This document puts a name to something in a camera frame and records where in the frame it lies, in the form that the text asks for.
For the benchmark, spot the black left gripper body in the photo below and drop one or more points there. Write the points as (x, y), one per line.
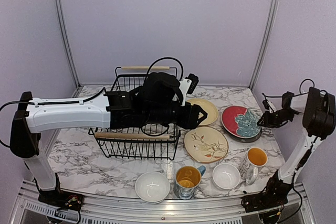
(189, 121)

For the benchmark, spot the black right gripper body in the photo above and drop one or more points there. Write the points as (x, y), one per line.
(282, 115)

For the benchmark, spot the pale yellow round plate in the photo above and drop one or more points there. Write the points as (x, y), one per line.
(209, 108)

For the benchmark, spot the red and teal plate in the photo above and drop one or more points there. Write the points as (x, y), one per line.
(240, 115)

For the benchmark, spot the black wire dish rack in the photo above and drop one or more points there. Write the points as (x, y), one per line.
(152, 141)

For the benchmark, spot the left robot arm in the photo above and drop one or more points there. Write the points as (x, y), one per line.
(160, 99)

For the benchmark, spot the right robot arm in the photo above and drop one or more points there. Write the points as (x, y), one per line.
(317, 108)

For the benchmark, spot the grey reindeer plate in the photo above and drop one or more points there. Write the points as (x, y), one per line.
(243, 134)

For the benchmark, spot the cream bird pattern plate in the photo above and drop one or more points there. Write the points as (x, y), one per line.
(206, 144)

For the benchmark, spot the white patterned mug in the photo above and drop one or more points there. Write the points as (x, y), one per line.
(255, 159)

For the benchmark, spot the small white bowl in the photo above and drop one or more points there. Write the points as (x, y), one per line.
(226, 176)

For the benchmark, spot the large white bowl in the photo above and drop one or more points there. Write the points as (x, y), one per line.
(152, 187)

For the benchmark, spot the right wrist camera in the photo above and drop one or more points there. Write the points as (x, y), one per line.
(268, 105)

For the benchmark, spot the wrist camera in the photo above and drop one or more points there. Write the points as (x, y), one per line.
(268, 105)
(187, 86)

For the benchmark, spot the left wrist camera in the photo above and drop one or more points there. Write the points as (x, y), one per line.
(187, 86)

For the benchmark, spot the blue handled mug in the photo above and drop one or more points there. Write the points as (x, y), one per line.
(186, 181)

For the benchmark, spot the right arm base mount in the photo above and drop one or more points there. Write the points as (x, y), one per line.
(262, 201)

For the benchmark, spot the right aluminium frame post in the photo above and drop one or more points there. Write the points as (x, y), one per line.
(273, 8)

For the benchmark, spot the aluminium frame post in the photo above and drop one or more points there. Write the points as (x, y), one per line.
(66, 43)
(273, 8)

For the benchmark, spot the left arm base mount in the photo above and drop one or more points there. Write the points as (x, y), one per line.
(63, 200)

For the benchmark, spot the aluminium front rail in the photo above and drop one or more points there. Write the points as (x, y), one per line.
(108, 209)

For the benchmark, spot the left aluminium frame post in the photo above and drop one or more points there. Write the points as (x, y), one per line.
(66, 43)

